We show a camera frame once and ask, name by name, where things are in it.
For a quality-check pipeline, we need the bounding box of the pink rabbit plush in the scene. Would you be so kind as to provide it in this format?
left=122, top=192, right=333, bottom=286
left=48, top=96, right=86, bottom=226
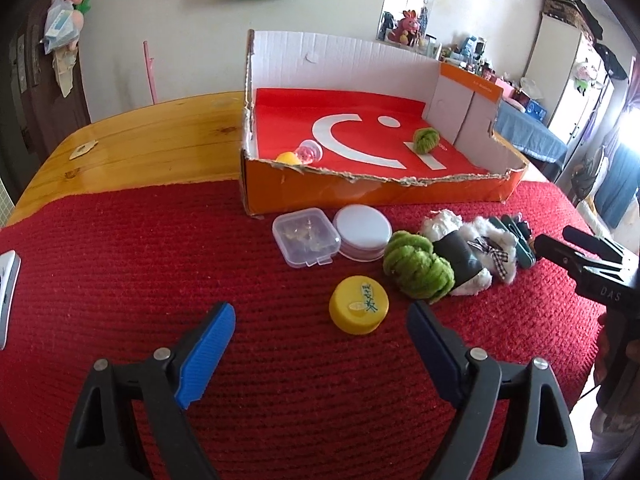
left=394, top=10, right=422, bottom=45

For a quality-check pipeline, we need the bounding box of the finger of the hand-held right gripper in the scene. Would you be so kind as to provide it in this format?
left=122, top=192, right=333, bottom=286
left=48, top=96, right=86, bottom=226
left=534, top=233, right=622, bottom=287
left=561, top=225, right=627, bottom=267

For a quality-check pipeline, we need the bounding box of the dark green clothespin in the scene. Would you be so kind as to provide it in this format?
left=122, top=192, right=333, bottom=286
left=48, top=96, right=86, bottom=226
left=491, top=214, right=532, bottom=248

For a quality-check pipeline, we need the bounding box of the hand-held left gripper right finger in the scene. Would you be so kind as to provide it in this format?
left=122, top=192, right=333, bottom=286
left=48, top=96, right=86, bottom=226
left=406, top=301, right=586, bottom=480

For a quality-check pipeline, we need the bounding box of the white device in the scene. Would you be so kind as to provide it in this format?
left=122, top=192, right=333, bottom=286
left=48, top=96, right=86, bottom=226
left=0, top=250, right=22, bottom=351

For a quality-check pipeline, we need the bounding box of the clear plastic box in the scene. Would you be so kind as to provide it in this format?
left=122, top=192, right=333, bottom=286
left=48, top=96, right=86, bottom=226
left=272, top=207, right=339, bottom=268

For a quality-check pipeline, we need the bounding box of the large green yarn scrunchie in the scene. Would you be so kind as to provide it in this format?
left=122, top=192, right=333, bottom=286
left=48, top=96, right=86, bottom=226
left=382, top=231, right=456, bottom=305

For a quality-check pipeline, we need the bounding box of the small green yarn scrunchie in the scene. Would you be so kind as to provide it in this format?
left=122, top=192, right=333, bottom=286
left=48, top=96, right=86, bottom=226
left=412, top=127, right=441, bottom=154

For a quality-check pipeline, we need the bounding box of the woven basket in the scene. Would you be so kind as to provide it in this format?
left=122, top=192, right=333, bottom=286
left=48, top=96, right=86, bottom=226
left=542, top=0, right=582, bottom=27

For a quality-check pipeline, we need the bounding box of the blue hanging garment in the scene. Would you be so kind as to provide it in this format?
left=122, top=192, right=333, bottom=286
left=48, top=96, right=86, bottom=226
left=594, top=144, right=640, bottom=228

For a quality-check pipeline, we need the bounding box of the brown door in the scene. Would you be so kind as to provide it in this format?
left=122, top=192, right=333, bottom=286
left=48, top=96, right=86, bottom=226
left=0, top=0, right=92, bottom=161

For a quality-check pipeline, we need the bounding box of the yellow round lid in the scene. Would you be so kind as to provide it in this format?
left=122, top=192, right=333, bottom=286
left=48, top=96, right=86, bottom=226
left=328, top=276, right=390, bottom=336

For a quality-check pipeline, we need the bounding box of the white round container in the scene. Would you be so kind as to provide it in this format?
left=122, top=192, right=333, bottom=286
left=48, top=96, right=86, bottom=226
left=332, top=205, right=394, bottom=263

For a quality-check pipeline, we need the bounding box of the pink toy figure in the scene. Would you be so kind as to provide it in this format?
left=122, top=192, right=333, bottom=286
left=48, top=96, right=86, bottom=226
left=298, top=139, right=324, bottom=165

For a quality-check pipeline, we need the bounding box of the red knitted mat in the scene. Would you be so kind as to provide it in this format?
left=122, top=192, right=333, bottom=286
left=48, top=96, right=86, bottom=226
left=0, top=177, right=608, bottom=480

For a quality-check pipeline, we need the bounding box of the person's dark clothing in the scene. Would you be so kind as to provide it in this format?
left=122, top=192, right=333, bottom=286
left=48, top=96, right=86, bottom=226
left=580, top=402, right=640, bottom=480

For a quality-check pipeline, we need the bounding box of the white fluffy star hair clip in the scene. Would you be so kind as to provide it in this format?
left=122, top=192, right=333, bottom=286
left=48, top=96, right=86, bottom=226
left=419, top=209, right=521, bottom=297

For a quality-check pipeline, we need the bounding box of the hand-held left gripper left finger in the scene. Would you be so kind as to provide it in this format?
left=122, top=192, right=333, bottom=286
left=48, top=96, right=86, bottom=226
left=59, top=301, right=237, bottom=480

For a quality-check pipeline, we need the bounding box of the black hanging hat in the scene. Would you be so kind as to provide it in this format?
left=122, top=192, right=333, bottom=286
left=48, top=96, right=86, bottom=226
left=594, top=42, right=629, bottom=82

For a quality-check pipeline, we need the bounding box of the pink long-handled broom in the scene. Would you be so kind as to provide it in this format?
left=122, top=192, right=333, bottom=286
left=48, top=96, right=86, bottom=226
left=143, top=40, right=159, bottom=107

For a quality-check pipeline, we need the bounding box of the hanging clear plastic bag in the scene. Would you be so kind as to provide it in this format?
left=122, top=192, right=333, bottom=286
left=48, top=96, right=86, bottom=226
left=43, top=0, right=82, bottom=55

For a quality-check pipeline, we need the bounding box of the orange and white cardboard box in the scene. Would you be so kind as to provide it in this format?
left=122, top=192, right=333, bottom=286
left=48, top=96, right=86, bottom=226
left=240, top=29, right=531, bottom=219

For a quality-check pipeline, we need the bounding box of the white wardrobe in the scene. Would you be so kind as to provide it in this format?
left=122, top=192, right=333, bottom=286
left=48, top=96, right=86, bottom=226
left=522, top=10, right=617, bottom=147

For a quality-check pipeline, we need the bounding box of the clutter of bottles and boxes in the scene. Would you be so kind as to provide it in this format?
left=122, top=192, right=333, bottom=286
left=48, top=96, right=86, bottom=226
left=425, top=34, right=548, bottom=121

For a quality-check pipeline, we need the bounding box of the blue cloth covered table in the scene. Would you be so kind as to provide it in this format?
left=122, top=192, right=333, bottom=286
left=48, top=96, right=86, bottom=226
left=492, top=99, right=569, bottom=167

